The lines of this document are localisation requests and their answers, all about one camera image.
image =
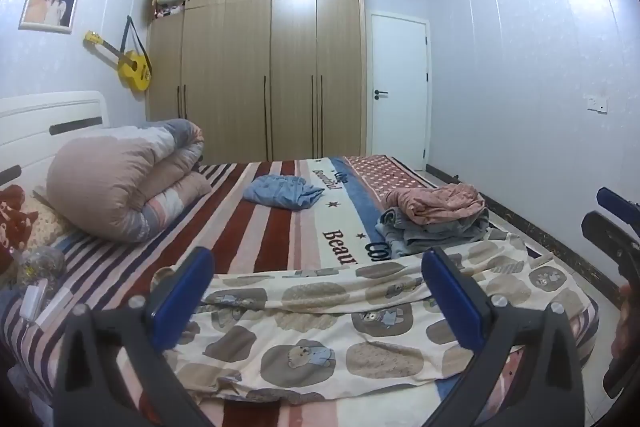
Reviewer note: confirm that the stack of grey clothes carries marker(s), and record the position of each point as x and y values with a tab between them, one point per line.
430	237

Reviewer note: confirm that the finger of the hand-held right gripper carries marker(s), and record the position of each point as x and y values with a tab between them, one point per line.
617	202
607	234

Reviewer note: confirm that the framed photo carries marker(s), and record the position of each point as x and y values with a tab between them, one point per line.
49	3

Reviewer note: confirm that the white wall socket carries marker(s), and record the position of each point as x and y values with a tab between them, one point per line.
598	104

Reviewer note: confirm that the yellow guitar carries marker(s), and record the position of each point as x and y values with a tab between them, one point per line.
132	69

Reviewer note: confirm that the pink checked garment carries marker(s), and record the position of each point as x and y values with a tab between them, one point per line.
435	202

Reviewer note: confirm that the wooden wardrobe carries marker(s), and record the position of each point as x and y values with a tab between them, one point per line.
295	72

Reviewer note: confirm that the floral pillow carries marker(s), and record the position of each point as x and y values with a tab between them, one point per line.
47	219

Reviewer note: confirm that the rolled pink grey quilt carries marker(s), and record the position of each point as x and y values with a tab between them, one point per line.
115	177

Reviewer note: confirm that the clear plastic bag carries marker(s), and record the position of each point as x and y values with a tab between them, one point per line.
42	267

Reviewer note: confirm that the white door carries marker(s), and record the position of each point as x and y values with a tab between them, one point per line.
400	72

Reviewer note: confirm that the blue crumpled cloth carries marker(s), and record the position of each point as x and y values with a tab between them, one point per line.
280	192

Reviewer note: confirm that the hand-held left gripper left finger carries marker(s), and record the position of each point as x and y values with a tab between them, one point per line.
184	293

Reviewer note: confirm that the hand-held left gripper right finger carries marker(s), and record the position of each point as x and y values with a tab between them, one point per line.
451	293

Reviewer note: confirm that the white charger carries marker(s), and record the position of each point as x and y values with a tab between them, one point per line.
45	304

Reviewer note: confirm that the white bed headboard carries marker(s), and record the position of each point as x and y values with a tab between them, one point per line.
50	112

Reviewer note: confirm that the bear print pants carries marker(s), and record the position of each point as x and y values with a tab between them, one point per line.
310	322

